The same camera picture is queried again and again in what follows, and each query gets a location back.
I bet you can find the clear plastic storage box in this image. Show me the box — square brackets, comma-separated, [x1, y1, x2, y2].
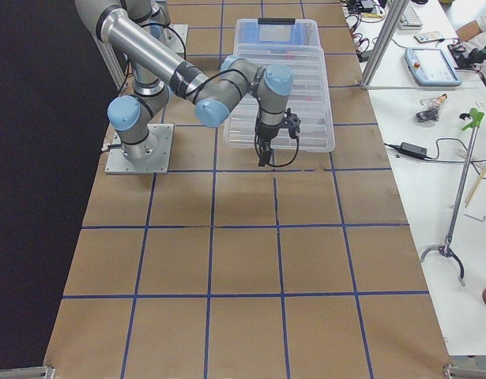
[234, 18, 321, 55]

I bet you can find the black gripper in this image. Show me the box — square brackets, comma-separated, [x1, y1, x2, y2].
[254, 108, 301, 167]

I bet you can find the black power adapter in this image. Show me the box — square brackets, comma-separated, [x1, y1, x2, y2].
[400, 142, 428, 160]

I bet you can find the black box latch handle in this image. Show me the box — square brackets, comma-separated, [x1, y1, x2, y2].
[258, 17, 296, 25]

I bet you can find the clear ribbed box lid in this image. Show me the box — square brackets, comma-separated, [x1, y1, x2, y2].
[224, 43, 335, 152]

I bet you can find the green handled grabber tool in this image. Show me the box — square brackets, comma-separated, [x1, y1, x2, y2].
[420, 107, 484, 287]

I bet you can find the blue teach pendant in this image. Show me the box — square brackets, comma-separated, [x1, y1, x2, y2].
[404, 47, 462, 87]

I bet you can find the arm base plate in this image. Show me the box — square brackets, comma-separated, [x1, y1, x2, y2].
[164, 24, 188, 59]
[104, 123, 175, 174]

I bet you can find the aluminium frame post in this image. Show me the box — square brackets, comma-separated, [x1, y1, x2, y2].
[360, 0, 409, 90]

